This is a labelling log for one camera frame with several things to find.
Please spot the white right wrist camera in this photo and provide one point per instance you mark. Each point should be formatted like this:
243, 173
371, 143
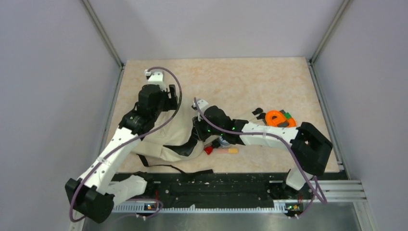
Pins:
199, 105

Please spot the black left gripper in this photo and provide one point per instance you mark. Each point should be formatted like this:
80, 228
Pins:
172, 102

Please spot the cream canvas backpack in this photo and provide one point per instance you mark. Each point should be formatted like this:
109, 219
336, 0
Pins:
174, 143

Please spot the aluminium frame rail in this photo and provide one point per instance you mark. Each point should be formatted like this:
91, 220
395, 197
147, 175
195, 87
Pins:
109, 46

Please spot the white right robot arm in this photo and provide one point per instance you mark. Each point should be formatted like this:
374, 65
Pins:
309, 148

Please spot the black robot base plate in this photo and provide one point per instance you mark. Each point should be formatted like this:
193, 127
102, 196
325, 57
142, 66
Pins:
220, 190

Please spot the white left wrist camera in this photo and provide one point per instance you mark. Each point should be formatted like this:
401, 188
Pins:
156, 77

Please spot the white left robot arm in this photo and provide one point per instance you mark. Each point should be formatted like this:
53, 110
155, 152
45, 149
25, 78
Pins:
93, 194

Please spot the red black glue bottle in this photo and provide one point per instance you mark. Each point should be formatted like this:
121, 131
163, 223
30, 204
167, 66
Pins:
211, 150

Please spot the green toy brick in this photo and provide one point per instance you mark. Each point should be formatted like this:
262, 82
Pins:
287, 115

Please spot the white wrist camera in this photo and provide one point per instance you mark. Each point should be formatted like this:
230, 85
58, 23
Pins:
156, 77
199, 105

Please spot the orange pink highlighter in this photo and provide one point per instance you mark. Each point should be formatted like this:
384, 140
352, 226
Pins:
228, 151

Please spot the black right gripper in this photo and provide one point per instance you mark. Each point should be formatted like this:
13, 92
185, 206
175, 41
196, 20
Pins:
197, 122

